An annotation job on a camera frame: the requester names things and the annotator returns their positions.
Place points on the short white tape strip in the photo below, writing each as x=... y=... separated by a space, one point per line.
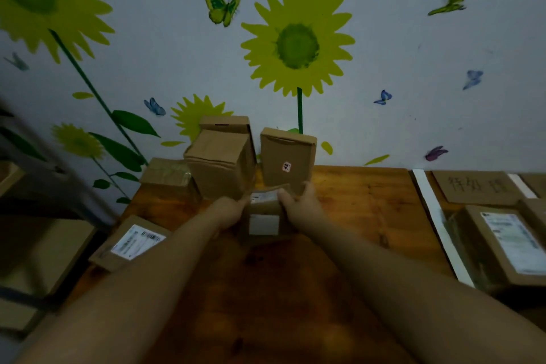
x=522 y=185

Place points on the person's left thumb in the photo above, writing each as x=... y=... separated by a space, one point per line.
x=244 y=200

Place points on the long white tape strip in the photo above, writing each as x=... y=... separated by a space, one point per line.
x=439 y=223

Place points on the small dull sunflower wall sticker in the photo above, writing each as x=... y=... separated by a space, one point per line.
x=79 y=142

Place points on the large cardboard box on rack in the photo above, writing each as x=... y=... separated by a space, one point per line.
x=51 y=248

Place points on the handwritten cardboard sign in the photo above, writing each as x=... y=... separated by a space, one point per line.
x=475 y=186

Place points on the person's right hand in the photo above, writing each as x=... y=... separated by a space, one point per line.
x=306 y=211

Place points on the person's right thumb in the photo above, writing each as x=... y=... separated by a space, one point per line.
x=286 y=198

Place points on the brown cardboard piece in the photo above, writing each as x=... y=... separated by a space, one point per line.
x=535 y=183

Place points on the medium sunflower wall sticker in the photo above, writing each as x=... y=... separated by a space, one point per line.
x=297 y=46

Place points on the pale blue butterfly sticker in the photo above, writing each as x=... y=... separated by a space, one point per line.
x=472 y=78

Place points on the large cardboard box, shipping label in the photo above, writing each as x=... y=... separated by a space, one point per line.
x=503 y=248

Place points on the flat taped cardboard box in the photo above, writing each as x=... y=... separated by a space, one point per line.
x=166 y=174

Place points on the flat cardboard box, shipping label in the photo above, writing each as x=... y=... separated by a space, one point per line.
x=134 y=242

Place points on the person's right forearm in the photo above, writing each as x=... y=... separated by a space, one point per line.
x=418 y=304

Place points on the small bright sunflower wall sticker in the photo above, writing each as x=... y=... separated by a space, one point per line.
x=192 y=114

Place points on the small cardboard box on rack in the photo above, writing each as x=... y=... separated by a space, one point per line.
x=8 y=176

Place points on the cardboard box with small sticker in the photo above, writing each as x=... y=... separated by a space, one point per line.
x=288 y=159

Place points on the brown cardboard box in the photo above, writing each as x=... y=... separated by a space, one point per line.
x=534 y=214

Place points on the green open-winged butterfly sticker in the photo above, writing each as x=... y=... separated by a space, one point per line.
x=219 y=7

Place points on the dark metal shelf rack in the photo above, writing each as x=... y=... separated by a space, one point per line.
x=55 y=189

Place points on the person's left forearm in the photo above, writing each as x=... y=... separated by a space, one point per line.
x=128 y=291

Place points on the grey-blue butterfly sticker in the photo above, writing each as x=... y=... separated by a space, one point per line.
x=18 y=62

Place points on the small white-labelled cardboard box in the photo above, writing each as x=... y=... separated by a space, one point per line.
x=264 y=218

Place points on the tall plain cardboard box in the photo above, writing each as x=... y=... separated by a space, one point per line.
x=219 y=167

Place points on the person's left hand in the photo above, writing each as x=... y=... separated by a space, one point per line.
x=227 y=213

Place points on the purple butterfly sticker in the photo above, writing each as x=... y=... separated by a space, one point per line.
x=435 y=153

